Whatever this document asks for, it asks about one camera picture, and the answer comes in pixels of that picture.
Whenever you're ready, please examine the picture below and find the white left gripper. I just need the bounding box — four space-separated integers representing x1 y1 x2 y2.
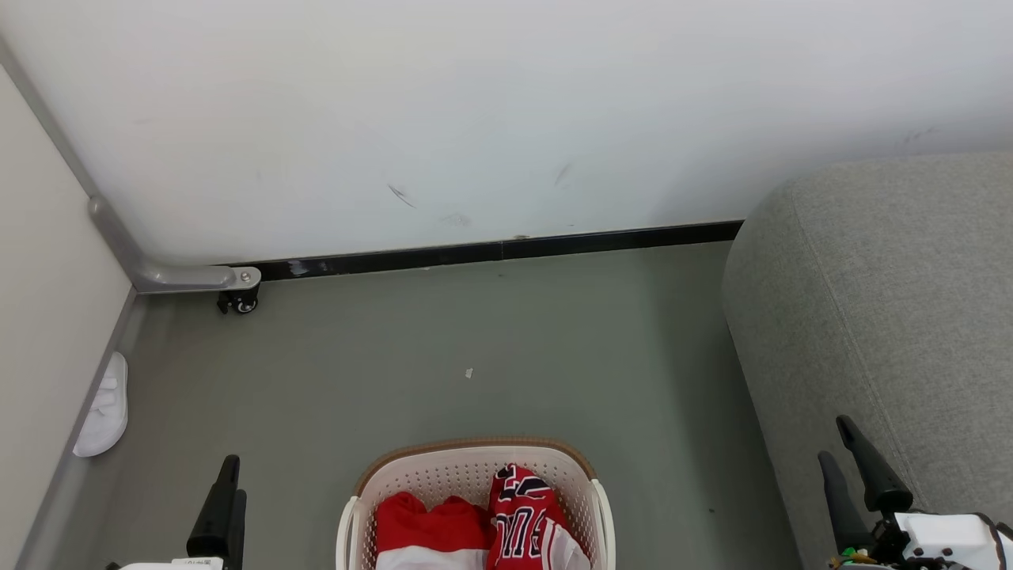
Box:
107 455 248 570

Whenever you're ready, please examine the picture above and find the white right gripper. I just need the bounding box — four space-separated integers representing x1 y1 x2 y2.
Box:
818 415 1013 570

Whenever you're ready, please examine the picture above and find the red and white garment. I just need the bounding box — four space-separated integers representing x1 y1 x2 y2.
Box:
374 491 498 570

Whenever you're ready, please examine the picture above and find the red jersey with black print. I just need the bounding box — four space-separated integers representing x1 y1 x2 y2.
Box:
484 463 592 570

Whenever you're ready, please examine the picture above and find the grey fabric sofa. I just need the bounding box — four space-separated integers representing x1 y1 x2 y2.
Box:
721 152 1013 570

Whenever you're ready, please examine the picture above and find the white slipper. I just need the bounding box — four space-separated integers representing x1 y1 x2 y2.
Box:
72 351 130 458

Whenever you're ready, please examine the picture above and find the white perforated laundry basket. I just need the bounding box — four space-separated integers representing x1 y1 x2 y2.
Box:
336 437 617 570

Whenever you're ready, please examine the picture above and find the black baseboard strip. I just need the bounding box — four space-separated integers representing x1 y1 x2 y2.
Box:
226 219 745 283

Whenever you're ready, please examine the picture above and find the grey wall skirting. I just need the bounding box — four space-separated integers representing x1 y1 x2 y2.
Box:
14 287 150 570

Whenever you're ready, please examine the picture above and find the grey metal frame bar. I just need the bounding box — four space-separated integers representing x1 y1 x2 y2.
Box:
0 33 263 295

